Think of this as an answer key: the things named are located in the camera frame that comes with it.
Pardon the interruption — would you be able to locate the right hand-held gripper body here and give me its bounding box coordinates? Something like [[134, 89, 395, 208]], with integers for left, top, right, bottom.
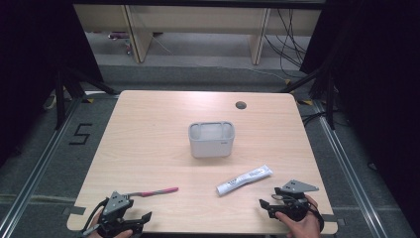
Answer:
[[273, 179, 320, 223]]

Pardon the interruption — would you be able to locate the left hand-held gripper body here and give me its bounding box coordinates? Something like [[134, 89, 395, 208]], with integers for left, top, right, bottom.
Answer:
[[96, 190, 140, 238]]

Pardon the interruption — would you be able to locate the pink toothbrush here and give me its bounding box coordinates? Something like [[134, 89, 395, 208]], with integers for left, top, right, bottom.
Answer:
[[127, 186, 179, 198]]

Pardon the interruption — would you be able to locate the white toothpaste tube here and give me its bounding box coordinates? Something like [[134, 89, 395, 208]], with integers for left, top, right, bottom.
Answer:
[[216, 164, 274, 197]]

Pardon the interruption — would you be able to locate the grey plastic organizer container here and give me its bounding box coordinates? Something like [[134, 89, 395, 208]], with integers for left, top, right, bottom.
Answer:
[[188, 121, 236, 159]]

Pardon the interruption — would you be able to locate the person's left hand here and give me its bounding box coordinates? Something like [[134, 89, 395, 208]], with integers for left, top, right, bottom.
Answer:
[[86, 212, 134, 238]]

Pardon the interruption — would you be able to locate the person's right hand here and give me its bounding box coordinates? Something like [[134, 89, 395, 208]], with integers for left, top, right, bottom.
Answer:
[[274, 193, 322, 238]]

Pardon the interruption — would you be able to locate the grey tape piece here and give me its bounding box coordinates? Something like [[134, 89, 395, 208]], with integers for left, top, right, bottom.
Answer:
[[321, 213, 347, 228], [61, 205, 87, 216]]

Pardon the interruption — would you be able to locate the black metal stand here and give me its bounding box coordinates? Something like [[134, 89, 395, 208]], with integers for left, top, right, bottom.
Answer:
[[53, 64, 119, 131], [279, 63, 339, 131]]

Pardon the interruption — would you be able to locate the black curtain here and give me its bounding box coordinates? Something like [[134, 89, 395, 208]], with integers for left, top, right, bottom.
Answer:
[[0, 0, 104, 167], [299, 0, 420, 229]]

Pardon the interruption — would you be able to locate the beige wooden desk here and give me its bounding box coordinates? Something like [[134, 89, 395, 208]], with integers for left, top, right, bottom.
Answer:
[[72, 3, 322, 65]]

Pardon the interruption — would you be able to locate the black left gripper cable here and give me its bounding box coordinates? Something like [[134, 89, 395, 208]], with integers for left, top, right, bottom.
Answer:
[[78, 197, 110, 238]]

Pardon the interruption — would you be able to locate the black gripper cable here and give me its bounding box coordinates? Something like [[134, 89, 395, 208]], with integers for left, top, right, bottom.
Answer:
[[305, 197, 325, 233], [78, 197, 110, 238]]

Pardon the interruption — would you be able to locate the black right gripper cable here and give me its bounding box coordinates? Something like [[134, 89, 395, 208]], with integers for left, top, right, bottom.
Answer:
[[305, 197, 325, 233]]

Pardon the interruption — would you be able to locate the aluminium floor rail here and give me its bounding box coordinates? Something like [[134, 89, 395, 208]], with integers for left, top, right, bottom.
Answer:
[[0, 97, 84, 238], [312, 99, 391, 238]]

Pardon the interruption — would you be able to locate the bundle of black cables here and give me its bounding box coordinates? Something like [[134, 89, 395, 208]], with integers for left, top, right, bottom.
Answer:
[[263, 8, 312, 79]]

